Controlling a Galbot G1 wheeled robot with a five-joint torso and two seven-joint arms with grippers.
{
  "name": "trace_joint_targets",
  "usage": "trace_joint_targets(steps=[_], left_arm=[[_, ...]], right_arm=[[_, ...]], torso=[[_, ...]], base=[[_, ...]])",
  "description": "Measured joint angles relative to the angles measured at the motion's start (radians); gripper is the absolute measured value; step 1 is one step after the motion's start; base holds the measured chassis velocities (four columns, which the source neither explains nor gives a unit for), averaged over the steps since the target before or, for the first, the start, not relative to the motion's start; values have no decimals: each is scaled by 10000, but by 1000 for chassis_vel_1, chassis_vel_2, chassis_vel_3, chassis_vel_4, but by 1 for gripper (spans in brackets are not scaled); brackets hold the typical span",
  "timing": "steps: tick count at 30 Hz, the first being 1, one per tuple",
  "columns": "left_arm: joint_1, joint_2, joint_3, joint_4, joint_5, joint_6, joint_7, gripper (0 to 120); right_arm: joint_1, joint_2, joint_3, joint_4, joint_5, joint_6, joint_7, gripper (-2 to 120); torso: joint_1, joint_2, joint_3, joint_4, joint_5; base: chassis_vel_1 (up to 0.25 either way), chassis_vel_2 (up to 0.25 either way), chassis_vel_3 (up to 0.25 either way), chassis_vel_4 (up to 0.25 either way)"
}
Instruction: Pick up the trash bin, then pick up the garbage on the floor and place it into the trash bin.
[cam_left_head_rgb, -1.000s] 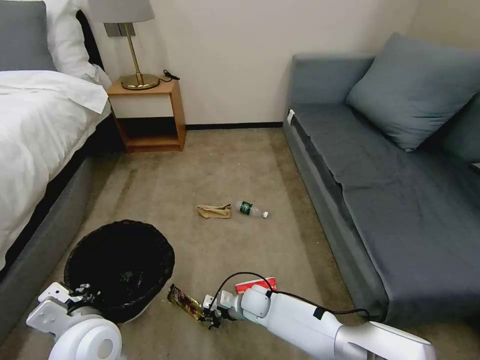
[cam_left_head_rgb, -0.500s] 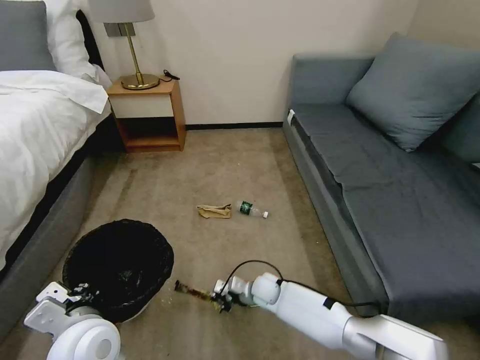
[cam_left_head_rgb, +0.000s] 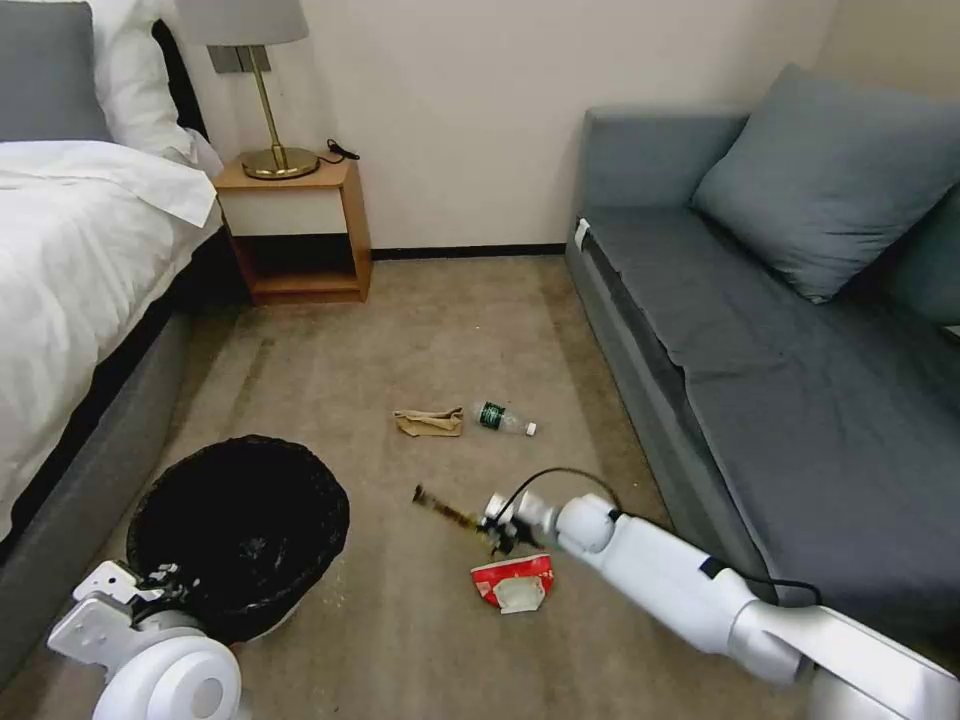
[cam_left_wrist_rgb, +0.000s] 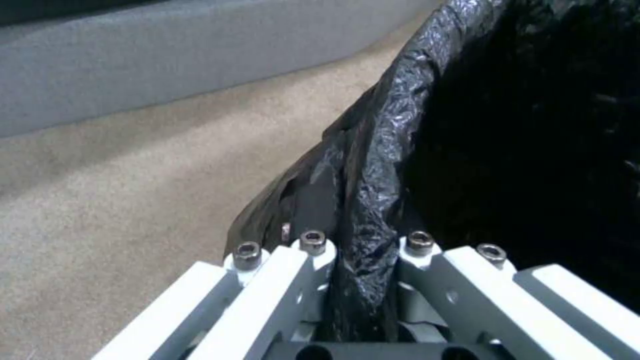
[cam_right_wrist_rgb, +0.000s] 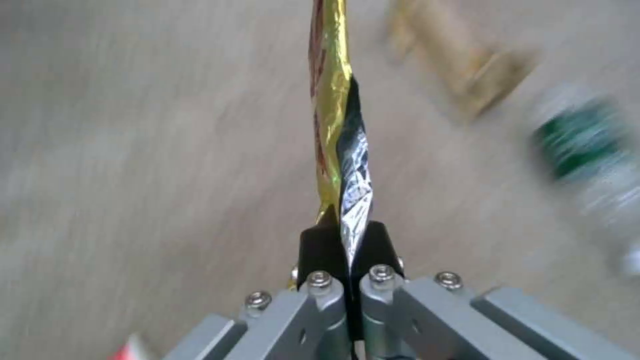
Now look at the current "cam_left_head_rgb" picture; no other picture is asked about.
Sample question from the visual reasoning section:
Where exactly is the white pillow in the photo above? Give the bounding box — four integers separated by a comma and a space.
89, 0, 220, 165

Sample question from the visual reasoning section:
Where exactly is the trash bin with black bag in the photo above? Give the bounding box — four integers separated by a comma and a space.
125, 436, 352, 646

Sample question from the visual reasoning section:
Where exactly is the wooden nightstand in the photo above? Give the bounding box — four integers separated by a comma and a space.
213, 155, 374, 306

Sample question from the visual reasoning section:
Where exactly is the brass table lamp grey shade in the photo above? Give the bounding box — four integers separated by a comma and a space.
174, 0, 321, 181

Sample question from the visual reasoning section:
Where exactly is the dark baseboard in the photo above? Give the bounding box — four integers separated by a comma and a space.
371, 243, 568, 262

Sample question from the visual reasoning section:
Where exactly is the grey wall switch plate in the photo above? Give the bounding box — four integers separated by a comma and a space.
207, 44, 273, 75

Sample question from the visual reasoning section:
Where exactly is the crumpled brown paper bag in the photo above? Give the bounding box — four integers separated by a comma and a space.
393, 406, 465, 439

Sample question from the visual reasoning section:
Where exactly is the red and white carton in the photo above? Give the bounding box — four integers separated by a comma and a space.
470, 553, 557, 616

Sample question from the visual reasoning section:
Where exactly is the teal sofa cushion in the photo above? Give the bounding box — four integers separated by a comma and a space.
875, 187, 960, 328

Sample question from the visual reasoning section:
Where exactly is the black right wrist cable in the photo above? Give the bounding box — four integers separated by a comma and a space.
497, 467, 625, 528

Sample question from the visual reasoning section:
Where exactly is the grey bed frame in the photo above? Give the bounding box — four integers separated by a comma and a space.
0, 224, 250, 685

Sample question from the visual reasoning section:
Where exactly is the clear plastic bottle green label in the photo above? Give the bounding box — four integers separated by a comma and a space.
472, 399, 539, 438

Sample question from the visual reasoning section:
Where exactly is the large grey sofa cushion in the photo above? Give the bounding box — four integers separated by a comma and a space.
689, 63, 960, 305

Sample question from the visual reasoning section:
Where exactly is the grey sofa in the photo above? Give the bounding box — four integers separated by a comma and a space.
563, 104, 960, 680

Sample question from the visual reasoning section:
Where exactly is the black headboard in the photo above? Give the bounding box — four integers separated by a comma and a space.
152, 18, 209, 142

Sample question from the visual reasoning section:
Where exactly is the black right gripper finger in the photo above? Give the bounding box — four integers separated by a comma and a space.
411, 485, 485, 535

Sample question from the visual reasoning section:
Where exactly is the grey bed cushion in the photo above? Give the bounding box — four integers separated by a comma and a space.
0, 0, 114, 145

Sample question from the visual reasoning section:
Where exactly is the white bed duvet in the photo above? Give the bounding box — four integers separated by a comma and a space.
0, 138, 226, 543

